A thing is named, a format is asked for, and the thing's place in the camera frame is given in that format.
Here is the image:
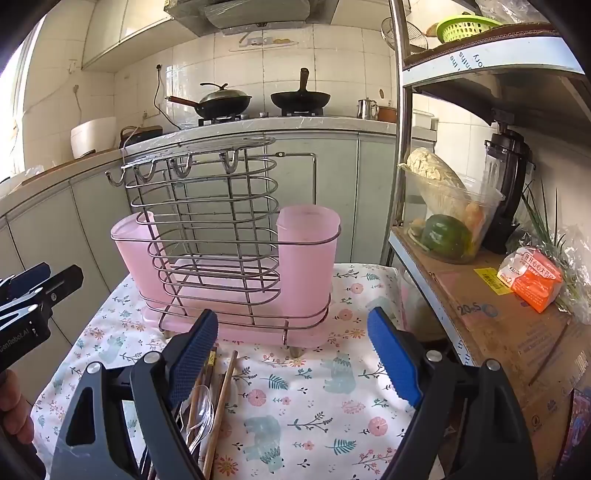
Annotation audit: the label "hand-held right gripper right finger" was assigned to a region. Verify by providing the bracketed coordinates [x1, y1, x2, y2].
[367, 307, 539, 480]

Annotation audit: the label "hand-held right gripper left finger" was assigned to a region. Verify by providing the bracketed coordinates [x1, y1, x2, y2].
[51, 309, 219, 480]

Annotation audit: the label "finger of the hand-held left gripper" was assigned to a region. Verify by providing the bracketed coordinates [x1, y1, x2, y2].
[0, 262, 51, 301]
[25, 264, 85, 309]

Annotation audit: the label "dark wooden chopstick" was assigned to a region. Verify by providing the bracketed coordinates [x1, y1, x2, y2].
[198, 351, 218, 402]

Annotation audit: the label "clear plastic spoon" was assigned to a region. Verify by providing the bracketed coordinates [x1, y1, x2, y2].
[182, 385, 215, 455]

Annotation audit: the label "metal wire utensil rack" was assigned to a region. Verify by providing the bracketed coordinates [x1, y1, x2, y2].
[105, 136, 332, 358]

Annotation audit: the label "pink plastic cup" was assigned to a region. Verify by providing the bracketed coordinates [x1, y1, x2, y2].
[111, 215, 160, 301]
[276, 206, 341, 328]

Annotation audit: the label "person's left hand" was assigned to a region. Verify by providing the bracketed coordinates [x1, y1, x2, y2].
[0, 369, 35, 446]

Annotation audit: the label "pink plastic drip tray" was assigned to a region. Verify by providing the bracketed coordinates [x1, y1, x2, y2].
[141, 258, 331, 344]

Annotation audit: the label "floral printed tablecloth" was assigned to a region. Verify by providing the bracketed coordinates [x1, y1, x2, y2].
[32, 262, 416, 480]

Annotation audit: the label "green bell pepper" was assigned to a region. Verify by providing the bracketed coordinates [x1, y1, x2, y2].
[421, 215, 472, 259]

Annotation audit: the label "white rice cooker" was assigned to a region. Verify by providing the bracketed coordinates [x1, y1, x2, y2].
[70, 117, 117, 160]

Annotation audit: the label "orange food packet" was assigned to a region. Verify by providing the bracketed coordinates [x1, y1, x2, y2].
[498, 247, 565, 313]

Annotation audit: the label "orange carrot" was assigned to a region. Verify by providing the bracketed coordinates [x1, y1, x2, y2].
[464, 202, 488, 241]

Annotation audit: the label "brown countertop appliance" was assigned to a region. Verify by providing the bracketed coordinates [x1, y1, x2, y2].
[120, 126, 163, 149]

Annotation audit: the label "kitchen counter cabinet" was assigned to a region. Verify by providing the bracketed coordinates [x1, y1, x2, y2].
[0, 114, 407, 416]

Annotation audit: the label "clear plastic container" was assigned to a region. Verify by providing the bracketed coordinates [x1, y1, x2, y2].
[399, 161, 506, 265]

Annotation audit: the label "napa cabbage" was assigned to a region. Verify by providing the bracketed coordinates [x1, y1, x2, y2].
[406, 148, 469, 213]

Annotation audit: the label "green scallion leaves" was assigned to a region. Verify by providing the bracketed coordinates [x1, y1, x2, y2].
[522, 180, 591, 315]

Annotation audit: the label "black blender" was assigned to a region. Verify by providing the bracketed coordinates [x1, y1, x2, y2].
[482, 121, 534, 254]

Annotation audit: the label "metal shelf rack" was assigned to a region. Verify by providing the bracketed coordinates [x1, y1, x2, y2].
[385, 0, 591, 480]

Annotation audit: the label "white lidded container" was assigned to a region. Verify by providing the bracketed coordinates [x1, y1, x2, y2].
[412, 110, 437, 139]

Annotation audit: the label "gas stove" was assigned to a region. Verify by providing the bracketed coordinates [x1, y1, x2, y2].
[198, 111, 324, 127]

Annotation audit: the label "glass wok lid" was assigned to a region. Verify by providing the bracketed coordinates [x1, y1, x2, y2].
[199, 83, 252, 104]

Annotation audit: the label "hanging metal strainer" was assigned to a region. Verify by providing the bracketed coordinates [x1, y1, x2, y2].
[381, 16, 403, 52]

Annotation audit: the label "range hood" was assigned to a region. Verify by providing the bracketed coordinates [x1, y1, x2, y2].
[168, 0, 340, 37]

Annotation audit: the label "green plastic basket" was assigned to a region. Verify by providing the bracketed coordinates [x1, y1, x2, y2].
[436, 15, 502, 44]

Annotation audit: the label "black power cable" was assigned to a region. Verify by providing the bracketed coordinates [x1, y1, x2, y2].
[154, 65, 182, 131]

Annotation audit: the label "black wok with handle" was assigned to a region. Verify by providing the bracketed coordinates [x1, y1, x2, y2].
[270, 68, 332, 114]
[165, 95, 254, 120]

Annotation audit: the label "wall cabinet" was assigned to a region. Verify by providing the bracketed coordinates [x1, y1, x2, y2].
[81, 0, 181, 72]

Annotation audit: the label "clear wall shelf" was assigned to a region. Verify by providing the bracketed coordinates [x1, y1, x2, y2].
[229, 34, 298, 52]

